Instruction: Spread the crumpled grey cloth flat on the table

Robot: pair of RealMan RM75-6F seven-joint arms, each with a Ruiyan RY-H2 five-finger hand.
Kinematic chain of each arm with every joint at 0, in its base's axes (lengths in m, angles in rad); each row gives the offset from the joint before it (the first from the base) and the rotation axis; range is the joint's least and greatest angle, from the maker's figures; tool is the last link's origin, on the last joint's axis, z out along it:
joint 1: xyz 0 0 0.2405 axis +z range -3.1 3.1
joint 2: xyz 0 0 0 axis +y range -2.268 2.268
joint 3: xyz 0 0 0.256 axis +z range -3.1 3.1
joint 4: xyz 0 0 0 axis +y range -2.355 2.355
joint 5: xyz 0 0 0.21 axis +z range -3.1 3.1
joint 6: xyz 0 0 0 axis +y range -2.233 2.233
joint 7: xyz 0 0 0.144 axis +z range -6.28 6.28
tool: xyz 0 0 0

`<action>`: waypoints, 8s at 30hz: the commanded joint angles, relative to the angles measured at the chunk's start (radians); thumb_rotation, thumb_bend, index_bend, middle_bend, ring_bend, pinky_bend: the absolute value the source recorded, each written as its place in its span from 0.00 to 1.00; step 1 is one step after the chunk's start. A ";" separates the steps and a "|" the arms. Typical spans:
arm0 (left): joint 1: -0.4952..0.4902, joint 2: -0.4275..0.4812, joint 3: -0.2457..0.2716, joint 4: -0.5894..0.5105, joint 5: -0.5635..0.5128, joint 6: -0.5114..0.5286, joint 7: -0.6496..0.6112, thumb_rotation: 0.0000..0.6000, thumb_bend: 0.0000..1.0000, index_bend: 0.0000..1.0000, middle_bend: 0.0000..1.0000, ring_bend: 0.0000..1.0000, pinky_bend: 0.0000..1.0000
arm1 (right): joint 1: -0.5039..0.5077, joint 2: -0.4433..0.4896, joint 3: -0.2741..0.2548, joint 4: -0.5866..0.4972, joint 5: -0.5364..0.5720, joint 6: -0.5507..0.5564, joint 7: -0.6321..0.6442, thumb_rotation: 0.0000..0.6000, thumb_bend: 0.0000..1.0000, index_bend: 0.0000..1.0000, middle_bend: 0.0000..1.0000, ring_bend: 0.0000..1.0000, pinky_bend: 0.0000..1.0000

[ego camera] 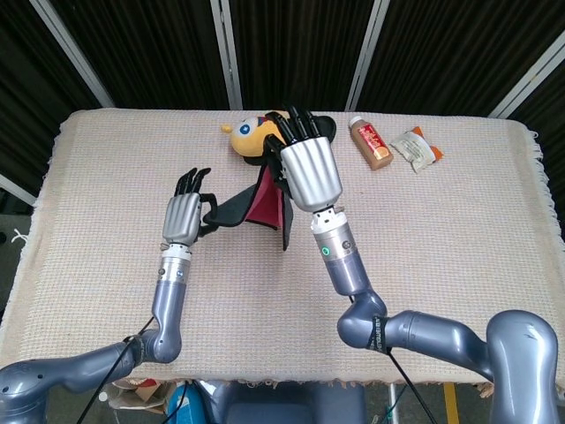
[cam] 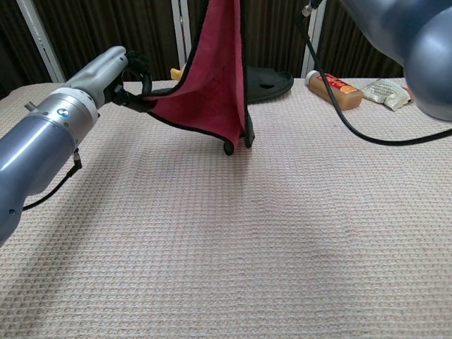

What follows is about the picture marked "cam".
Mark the left silver and black robot hand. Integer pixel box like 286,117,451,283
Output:
65,45,156,114

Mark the red cloth with black trim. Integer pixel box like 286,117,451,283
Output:
143,0,256,156

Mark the dark pleated curtain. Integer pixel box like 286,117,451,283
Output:
0,0,452,100

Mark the black rubber slipper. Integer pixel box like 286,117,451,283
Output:
245,66,295,105

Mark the beige woven tablecloth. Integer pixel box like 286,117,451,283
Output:
0,77,452,339

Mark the brown drink bottle red label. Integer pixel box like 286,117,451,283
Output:
304,69,364,112

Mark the white and orange snack packet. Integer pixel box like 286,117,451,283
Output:
360,78,415,112

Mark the white metal frame post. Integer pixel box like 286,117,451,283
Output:
299,0,328,79
170,0,194,70
16,0,67,84

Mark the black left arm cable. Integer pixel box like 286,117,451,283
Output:
21,150,83,212

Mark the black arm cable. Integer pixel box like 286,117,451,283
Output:
296,0,452,146
21,150,83,212

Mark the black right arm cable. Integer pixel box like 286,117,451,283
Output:
296,0,452,146

